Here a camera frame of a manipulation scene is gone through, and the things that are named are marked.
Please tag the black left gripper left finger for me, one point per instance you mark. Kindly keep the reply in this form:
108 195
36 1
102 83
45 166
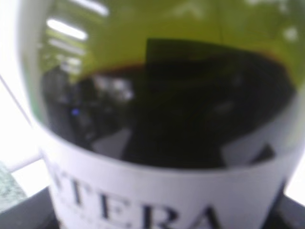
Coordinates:
36 212

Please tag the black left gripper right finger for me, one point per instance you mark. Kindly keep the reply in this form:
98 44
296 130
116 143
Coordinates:
291 215

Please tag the dark red wine bottle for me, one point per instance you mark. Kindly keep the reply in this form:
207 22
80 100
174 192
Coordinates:
165 114

